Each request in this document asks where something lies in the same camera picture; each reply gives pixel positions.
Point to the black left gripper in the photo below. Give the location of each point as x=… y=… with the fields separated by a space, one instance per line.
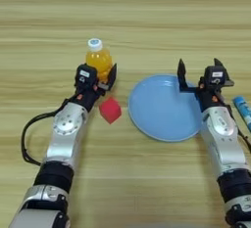
x=85 y=96

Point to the blue glue stick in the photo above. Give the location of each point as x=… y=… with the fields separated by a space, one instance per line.
x=244 y=109

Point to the orange juice bottle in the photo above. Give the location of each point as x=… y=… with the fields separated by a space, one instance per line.
x=98 y=59

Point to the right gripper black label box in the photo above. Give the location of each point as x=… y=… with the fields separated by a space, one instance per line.
x=215 y=76

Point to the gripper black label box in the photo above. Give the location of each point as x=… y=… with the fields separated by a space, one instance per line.
x=215 y=76
x=85 y=74

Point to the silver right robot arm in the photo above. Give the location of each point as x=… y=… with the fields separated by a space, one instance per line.
x=225 y=140

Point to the red cube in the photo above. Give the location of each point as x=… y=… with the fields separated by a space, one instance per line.
x=110 y=110

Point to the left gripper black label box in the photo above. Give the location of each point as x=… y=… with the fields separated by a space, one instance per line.
x=85 y=74

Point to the blue round plate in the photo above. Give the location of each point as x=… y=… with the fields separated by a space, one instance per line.
x=163 y=111

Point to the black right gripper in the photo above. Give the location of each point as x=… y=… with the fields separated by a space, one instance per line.
x=210 y=96

